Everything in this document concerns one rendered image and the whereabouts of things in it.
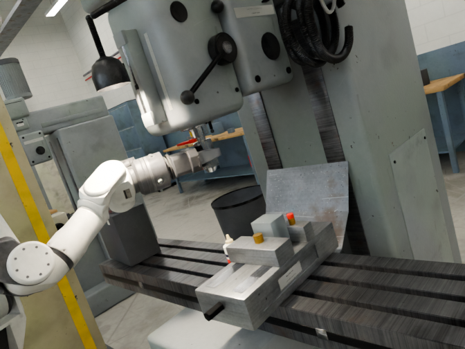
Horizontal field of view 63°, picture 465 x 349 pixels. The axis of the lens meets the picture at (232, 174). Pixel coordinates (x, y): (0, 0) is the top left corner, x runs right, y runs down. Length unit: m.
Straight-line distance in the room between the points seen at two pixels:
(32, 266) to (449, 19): 4.70
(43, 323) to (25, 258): 1.88
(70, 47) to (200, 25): 10.26
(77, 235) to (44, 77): 9.87
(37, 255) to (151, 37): 0.49
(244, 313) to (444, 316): 0.34
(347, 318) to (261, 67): 0.60
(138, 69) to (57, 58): 10.03
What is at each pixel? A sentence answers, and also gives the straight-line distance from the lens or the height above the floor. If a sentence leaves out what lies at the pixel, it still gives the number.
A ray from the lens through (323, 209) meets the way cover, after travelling 1.19.
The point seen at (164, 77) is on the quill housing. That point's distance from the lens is 0.87.
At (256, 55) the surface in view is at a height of 1.43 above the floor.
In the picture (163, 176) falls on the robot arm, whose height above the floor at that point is 1.22.
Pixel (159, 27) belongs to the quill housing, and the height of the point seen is 1.53.
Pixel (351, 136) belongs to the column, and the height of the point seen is 1.14.
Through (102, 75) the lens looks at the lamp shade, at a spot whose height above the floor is 1.46.
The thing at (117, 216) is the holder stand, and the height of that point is 1.09.
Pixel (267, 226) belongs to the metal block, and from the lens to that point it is 0.88.
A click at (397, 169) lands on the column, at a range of 1.27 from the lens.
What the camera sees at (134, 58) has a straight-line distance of 0.89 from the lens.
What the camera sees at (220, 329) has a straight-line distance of 0.99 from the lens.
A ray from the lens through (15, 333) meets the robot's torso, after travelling 1.38.
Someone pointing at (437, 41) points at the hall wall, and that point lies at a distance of 5.03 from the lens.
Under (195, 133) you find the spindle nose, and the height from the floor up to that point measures 1.29.
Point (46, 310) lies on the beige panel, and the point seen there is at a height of 0.51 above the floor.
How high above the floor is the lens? 1.34
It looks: 10 degrees down
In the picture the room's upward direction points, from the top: 18 degrees counter-clockwise
